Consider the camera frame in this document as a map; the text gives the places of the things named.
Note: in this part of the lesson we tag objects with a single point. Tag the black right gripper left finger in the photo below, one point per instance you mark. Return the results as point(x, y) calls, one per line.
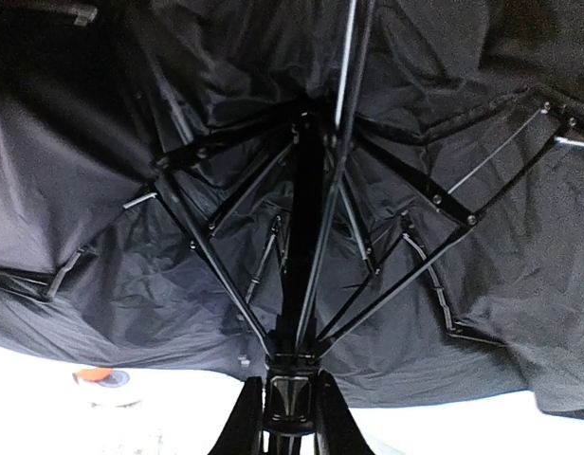
point(242, 432)

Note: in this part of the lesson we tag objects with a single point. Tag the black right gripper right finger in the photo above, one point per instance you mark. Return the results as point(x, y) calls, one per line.
point(336, 431)

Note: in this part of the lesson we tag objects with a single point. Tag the lavender folding umbrella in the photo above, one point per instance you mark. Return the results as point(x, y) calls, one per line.
point(388, 191)

